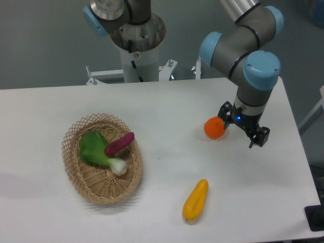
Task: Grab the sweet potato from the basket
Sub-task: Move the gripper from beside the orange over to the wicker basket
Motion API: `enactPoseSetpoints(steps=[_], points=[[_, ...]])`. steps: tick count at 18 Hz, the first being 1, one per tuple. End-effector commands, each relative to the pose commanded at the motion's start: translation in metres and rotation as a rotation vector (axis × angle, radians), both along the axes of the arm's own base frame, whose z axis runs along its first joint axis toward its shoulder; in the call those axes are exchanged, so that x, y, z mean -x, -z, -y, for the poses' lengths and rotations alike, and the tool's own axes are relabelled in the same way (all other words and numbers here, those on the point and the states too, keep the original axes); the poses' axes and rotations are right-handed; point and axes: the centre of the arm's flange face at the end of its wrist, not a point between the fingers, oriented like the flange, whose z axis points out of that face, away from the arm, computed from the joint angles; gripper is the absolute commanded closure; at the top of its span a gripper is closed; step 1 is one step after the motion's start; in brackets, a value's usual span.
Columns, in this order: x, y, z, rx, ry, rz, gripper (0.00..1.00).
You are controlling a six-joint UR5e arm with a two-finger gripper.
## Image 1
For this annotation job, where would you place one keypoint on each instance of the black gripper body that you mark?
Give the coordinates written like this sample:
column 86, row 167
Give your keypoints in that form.
column 246, row 117

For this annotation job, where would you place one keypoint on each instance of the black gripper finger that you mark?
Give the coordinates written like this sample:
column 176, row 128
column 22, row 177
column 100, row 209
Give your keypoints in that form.
column 225, row 114
column 259, row 136

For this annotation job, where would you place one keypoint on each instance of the purple sweet potato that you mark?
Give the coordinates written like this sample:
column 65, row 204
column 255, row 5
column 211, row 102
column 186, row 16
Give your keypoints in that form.
column 116, row 146

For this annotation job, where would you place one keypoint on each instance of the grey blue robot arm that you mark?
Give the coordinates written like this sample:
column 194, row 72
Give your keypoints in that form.
column 237, row 56

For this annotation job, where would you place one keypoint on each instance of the woven wicker basket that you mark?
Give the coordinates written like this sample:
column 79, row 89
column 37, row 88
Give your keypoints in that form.
column 100, row 185

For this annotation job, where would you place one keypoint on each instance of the orange tangerine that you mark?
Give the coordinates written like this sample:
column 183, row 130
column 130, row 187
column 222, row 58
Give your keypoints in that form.
column 214, row 128

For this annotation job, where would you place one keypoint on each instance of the black device at table edge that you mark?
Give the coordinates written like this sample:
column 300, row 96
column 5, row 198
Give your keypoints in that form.
column 314, row 215

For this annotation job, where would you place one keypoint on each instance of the yellow papaya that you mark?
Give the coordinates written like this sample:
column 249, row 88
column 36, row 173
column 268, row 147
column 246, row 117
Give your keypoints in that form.
column 195, row 203

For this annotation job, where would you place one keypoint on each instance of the green bok choy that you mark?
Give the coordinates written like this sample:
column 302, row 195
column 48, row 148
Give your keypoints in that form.
column 91, row 151

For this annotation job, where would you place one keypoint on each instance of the white frame at right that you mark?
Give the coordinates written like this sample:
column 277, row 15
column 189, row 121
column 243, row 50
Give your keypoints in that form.
column 312, row 116

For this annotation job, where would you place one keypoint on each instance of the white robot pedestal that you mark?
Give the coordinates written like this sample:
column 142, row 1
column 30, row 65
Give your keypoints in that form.
column 138, row 45

